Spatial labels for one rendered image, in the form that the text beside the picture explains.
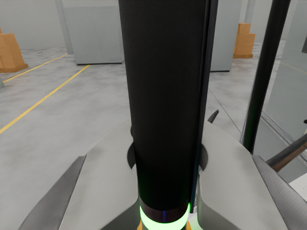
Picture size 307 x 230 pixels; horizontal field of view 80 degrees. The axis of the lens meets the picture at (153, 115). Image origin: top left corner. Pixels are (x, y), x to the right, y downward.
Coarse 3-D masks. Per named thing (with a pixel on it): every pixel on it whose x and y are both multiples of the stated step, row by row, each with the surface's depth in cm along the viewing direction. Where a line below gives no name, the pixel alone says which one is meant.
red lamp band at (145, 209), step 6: (144, 204) 11; (186, 204) 11; (144, 210) 11; (150, 210) 11; (156, 210) 11; (162, 210) 11; (168, 210) 11; (174, 210) 11; (180, 210) 11; (186, 210) 12; (150, 216) 11; (156, 216) 11; (162, 216) 11; (168, 216) 11; (174, 216) 11; (180, 216) 11; (162, 222) 11; (168, 222) 11
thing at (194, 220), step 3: (195, 216) 18; (192, 219) 18; (195, 219) 18; (189, 222) 18; (192, 222) 17; (195, 222) 17; (192, 225) 17; (195, 225) 17; (198, 225) 17; (192, 228) 17; (195, 228) 17; (198, 228) 17; (201, 228) 17
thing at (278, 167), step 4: (304, 144) 27; (300, 148) 27; (304, 148) 27; (296, 152) 26; (300, 152) 26; (288, 156) 25; (292, 156) 25; (296, 156) 26; (284, 160) 25; (288, 160) 25; (292, 160) 26; (280, 164) 24; (284, 164) 24; (276, 168) 24; (280, 168) 24
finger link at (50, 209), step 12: (84, 156) 9; (72, 168) 8; (60, 180) 8; (72, 180) 8; (48, 192) 7; (60, 192) 7; (72, 192) 7; (36, 204) 7; (48, 204) 7; (60, 204) 7; (36, 216) 6; (48, 216) 6; (60, 216) 6; (24, 228) 6; (36, 228) 6; (48, 228) 6
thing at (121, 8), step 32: (128, 0) 6; (160, 0) 6; (192, 0) 6; (128, 32) 7; (160, 32) 6; (192, 32) 6; (128, 64) 7; (160, 64) 7; (192, 64) 7; (160, 96) 7; (192, 96) 8; (160, 128) 8; (192, 128) 9; (160, 160) 9; (160, 192) 10
